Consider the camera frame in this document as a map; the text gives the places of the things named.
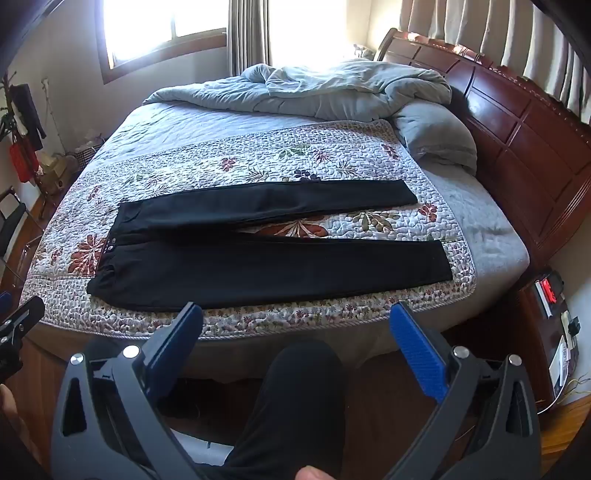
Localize wooden nightstand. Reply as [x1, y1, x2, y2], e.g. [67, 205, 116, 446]
[517, 270, 580, 407]

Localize wooden framed window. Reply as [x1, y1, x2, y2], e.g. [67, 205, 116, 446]
[269, 0, 384, 65]
[95, 0, 229, 85]

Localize white cards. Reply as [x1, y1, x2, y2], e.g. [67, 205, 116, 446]
[549, 335, 573, 388]

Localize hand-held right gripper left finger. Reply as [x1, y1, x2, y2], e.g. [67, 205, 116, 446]
[50, 302, 218, 480]

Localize grey pillow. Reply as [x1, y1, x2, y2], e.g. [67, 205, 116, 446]
[392, 100, 478, 175]

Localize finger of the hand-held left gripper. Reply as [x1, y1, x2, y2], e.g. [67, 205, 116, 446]
[0, 298, 45, 352]

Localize power strip with red switch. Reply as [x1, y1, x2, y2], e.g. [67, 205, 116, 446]
[533, 273, 566, 319]

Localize person's leg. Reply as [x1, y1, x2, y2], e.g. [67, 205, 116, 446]
[226, 339, 348, 480]

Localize wooden bed frame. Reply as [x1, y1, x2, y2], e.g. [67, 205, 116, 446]
[14, 28, 591, 416]

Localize checked basket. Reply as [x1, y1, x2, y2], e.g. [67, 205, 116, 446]
[74, 143, 100, 167]

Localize narrow grey curtain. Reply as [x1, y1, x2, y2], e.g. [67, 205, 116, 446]
[226, 0, 272, 77]

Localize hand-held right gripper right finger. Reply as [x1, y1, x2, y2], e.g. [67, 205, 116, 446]
[388, 302, 542, 480]

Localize grey duvet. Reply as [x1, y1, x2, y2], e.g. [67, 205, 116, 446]
[142, 59, 453, 121]

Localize floral quilted blanket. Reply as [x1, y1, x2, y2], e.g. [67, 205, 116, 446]
[25, 119, 477, 341]

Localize dark hanging clothes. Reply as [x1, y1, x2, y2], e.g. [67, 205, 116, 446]
[10, 83, 47, 151]

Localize red bag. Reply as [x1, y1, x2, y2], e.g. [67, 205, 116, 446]
[9, 134, 40, 183]

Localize beige cardboard box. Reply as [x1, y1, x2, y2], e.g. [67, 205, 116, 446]
[39, 154, 77, 195]

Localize black folding chair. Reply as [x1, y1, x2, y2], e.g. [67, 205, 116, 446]
[0, 187, 44, 287]

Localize grey bed sheet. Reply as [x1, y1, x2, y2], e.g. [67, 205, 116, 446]
[25, 99, 530, 370]

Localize black pants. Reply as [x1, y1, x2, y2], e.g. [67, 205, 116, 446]
[86, 179, 454, 311]

